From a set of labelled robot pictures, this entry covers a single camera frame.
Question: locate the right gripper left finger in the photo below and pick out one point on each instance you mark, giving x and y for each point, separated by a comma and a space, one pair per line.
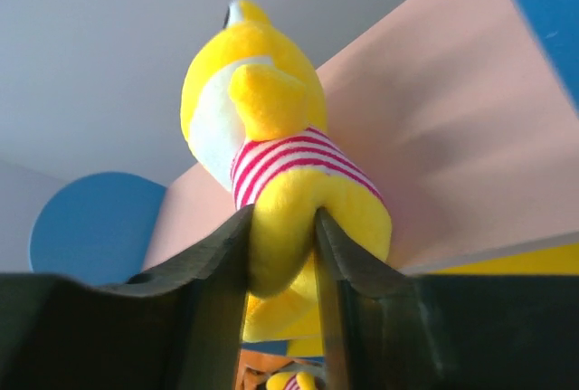
175, 326

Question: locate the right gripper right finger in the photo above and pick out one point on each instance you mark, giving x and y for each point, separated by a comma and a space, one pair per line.
385, 330

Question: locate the yellow frog plush front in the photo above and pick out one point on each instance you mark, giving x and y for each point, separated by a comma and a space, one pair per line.
254, 115

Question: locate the blue pink yellow toy shelf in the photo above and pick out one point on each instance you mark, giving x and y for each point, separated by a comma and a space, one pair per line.
464, 114

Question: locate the orange white tie-dye cloth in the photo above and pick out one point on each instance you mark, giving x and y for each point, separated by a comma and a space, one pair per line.
255, 368

